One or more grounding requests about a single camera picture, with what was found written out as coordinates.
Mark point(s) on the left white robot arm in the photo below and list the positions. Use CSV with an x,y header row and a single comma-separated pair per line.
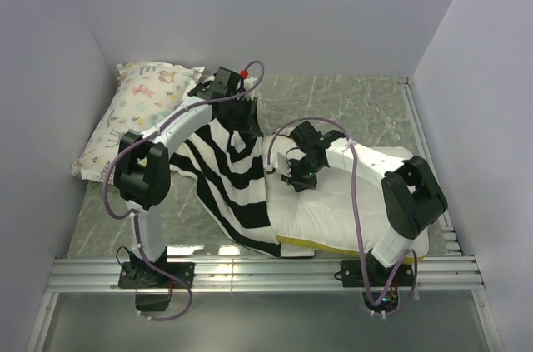
x,y
141,169

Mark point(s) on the floral patterned pillow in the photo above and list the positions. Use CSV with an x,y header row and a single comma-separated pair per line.
x,y
147,92

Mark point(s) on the black white striped pillowcase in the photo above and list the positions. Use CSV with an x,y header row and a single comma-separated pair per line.
x,y
230,183

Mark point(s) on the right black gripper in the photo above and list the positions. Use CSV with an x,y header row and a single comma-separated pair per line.
x,y
298,185

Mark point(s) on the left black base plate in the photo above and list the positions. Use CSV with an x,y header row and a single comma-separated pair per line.
x,y
139,276

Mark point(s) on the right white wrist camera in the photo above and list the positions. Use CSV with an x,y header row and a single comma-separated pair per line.
x,y
276,161

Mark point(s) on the white pillow yellow edge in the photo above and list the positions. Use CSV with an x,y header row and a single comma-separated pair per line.
x,y
346,213

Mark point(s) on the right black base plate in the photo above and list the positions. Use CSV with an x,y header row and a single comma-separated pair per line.
x,y
350,274

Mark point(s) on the aluminium mounting rail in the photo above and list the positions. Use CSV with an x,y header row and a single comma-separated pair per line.
x,y
233,274

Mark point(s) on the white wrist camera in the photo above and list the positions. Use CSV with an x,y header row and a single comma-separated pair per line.
x,y
276,161
248,86

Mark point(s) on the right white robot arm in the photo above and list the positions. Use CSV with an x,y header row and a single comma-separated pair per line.
x,y
413,196

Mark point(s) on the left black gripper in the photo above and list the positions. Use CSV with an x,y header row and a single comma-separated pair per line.
x,y
250,124

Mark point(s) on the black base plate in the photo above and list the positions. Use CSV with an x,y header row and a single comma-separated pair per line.
x,y
350,274
139,276

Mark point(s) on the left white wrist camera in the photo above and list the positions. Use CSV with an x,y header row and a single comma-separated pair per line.
x,y
248,86

